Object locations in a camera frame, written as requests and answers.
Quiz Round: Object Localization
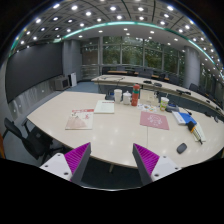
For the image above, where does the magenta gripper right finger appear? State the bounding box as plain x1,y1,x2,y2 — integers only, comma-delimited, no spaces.
132,143,180,185

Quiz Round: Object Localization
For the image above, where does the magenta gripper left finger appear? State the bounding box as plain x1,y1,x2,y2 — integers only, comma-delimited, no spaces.
41,143,91,185

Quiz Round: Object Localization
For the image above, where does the dark grey computer mouse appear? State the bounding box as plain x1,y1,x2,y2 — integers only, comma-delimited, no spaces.
176,143,187,154

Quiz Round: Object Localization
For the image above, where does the pink mouse pad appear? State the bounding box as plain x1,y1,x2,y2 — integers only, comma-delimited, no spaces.
140,111,169,130

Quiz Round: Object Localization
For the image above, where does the black office chair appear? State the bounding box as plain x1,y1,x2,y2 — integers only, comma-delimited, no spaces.
4,118,54,159

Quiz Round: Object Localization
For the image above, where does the red and white booklet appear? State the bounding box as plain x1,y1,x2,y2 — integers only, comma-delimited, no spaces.
65,109,94,130

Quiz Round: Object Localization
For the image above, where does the blue book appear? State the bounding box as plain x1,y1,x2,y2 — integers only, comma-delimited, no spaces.
172,111,196,125

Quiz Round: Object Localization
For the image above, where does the small patterned packet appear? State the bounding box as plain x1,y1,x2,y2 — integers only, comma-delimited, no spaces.
137,104,157,113

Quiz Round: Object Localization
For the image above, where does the white paper booklet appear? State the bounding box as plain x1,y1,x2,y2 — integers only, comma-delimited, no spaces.
94,100,114,114

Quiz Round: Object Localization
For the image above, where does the green and white cup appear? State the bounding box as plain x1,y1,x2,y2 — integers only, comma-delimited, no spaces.
160,97,169,111

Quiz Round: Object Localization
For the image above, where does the white lidded jar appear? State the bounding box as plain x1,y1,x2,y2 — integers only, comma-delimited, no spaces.
123,91,131,105

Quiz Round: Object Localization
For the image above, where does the red water bottle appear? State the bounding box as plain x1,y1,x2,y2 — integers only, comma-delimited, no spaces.
131,84,140,106

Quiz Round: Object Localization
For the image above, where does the long back conference table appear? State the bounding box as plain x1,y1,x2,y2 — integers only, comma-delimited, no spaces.
92,75,224,116

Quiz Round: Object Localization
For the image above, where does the white paper cup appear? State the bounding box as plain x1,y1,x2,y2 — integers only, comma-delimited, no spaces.
114,89,122,103

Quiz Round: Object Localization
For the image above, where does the grey box on floor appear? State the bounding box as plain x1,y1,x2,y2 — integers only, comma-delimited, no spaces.
54,77,70,91

